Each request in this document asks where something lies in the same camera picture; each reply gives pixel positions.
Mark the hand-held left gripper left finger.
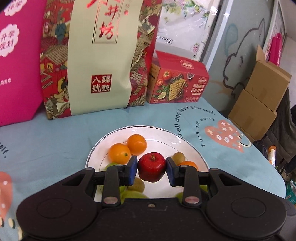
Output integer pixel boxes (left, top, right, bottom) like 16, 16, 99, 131
60, 156, 137, 207

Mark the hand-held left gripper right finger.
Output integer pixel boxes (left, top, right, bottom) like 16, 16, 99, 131
166, 156, 234, 206

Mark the small brown-green fruit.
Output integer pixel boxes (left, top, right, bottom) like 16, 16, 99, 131
133, 177, 146, 192
172, 152, 186, 166

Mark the small red apple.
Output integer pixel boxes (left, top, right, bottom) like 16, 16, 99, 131
137, 152, 167, 182

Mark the orange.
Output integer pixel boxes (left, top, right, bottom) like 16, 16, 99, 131
178, 161, 199, 171
109, 143, 131, 164
127, 134, 148, 156

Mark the white plate with blue rim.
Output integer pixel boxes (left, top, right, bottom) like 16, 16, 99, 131
85, 125, 209, 202

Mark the blue printed tablecloth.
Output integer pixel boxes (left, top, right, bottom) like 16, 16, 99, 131
0, 95, 290, 241

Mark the red cracker box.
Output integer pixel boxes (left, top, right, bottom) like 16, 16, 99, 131
146, 50, 210, 104

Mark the brown cardboard box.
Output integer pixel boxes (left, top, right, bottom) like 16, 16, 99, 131
244, 45, 292, 112
228, 89, 278, 142

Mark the orange and white packet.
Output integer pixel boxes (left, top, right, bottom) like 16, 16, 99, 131
268, 145, 277, 168

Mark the red and green gift bag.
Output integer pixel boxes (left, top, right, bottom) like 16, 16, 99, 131
40, 0, 162, 120

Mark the dark garment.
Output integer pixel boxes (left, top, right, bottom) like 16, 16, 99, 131
266, 88, 296, 168

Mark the pink paper bag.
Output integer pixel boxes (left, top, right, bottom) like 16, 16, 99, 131
0, 0, 48, 127

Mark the floral printed board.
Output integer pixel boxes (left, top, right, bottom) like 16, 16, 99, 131
154, 0, 234, 70

